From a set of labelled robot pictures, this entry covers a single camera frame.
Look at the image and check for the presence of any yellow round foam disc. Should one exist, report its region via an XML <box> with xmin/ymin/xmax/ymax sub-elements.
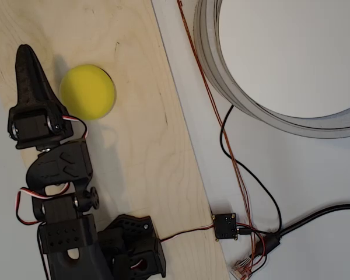
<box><xmin>59</xmin><ymin>64</ymin><xmax>117</xmax><ymax>121</ymax></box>

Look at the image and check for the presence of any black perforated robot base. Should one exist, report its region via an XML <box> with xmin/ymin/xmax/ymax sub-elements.
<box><xmin>97</xmin><ymin>214</ymin><xmax>167</xmax><ymax>278</ymax></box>

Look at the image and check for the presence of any light plywood board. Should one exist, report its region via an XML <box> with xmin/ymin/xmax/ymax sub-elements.
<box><xmin>0</xmin><ymin>0</ymin><xmax>231</xmax><ymax>280</ymax></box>

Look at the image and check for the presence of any grey round lamp shade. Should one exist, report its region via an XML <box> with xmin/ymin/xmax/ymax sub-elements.
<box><xmin>193</xmin><ymin>0</ymin><xmax>350</xmax><ymax>139</ymax></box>

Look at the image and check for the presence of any small black circuit board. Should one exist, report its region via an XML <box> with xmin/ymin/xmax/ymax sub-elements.
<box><xmin>212</xmin><ymin>212</ymin><xmax>239</xmax><ymax>242</ymax></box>

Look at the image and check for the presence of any white red gripper servo cable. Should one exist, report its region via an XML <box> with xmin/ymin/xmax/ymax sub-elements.
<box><xmin>61</xmin><ymin>115</ymin><xmax>90</xmax><ymax>140</ymax></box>

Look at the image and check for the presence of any white red arm servo cable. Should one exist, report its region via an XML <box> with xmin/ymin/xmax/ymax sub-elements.
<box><xmin>16</xmin><ymin>183</ymin><xmax>71</xmax><ymax>225</ymax></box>

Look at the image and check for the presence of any thin orange wire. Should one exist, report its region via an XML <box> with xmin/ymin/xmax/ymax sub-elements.
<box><xmin>177</xmin><ymin>0</ymin><xmax>259</xmax><ymax>263</ymax></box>
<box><xmin>179</xmin><ymin>0</ymin><xmax>269</xmax><ymax>263</ymax></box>

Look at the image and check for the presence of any white red black base cable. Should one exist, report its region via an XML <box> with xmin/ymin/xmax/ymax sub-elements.
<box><xmin>159</xmin><ymin>223</ymin><xmax>216</xmax><ymax>243</ymax></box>

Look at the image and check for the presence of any thin black cable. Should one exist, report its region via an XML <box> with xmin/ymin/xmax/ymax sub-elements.
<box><xmin>220</xmin><ymin>104</ymin><xmax>282</xmax><ymax>236</ymax></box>

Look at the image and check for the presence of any clear wire connector block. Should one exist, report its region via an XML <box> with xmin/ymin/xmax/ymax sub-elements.
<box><xmin>230</xmin><ymin>258</ymin><xmax>254</xmax><ymax>279</ymax></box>

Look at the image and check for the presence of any thick black power cable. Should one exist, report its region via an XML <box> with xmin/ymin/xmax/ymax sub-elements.
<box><xmin>258</xmin><ymin>204</ymin><xmax>350</xmax><ymax>255</ymax></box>

